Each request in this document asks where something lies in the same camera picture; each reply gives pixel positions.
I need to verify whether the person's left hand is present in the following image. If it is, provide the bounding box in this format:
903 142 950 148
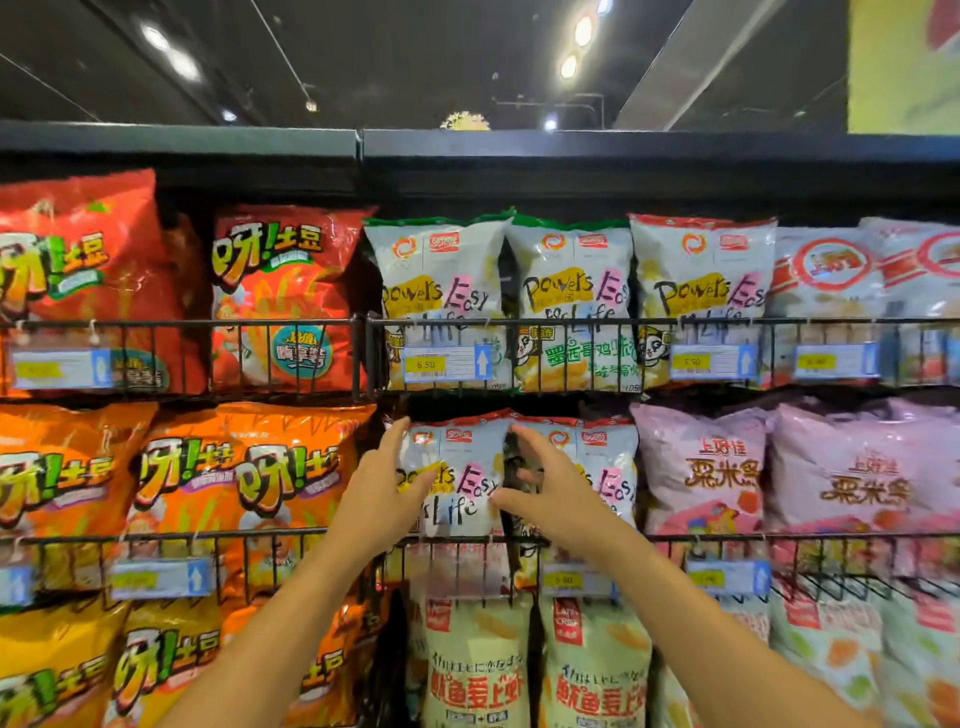
327 416 441 561

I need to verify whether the person's right hand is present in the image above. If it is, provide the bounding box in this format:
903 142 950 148
490 423 625 561

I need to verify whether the white red-top snack bag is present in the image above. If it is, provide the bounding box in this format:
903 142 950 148
516 414 640 594
628 213 779 390
395 410 520 597

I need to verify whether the person's right forearm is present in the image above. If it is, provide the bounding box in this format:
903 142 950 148
592 522 882 728

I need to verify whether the person's left forearm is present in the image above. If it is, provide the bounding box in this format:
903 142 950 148
156 525 393 728

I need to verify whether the blue yellow price tag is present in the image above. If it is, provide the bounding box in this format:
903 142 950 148
540 565 618 600
792 342 881 381
402 344 495 386
669 344 759 382
685 559 773 598
10 348 114 390
0 565 36 608
109 558 216 600

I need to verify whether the orange potato chip bag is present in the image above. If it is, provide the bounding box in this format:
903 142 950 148
216 402 378 597
123 411 252 603
221 598 376 728
0 402 160 595

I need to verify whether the pale green snack bag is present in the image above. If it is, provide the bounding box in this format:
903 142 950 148
421 598 535 728
538 594 655 728

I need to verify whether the pink puffed snack bag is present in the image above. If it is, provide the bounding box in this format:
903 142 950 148
630 402 772 565
766 397 960 575

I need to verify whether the white green-top snack bag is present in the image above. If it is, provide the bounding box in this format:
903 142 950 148
504 212 640 396
363 216 516 393

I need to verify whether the red potato chip bag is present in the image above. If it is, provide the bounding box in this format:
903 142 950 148
0 169 189 399
210 204 375 396

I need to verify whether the white green orange snack bag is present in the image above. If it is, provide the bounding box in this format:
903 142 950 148
768 583 888 717
876 585 960 728
651 596 774 728

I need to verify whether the yellow potato chip bag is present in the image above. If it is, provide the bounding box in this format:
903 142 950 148
103 600 230 728
0 598 132 728

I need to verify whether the black shelf top board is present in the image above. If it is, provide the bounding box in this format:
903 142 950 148
361 128 960 202
0 121 362 198

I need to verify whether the white bag with red circle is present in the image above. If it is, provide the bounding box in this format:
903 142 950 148
858 216 960 385
766 225 894 385

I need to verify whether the yellow hanging sign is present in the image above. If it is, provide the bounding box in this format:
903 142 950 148
848 0 960 137

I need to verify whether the black wire shelf rail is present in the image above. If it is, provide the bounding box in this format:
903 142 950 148
364 315 960 397
0 527 376 610
0 316 364 405
378 532 960 605

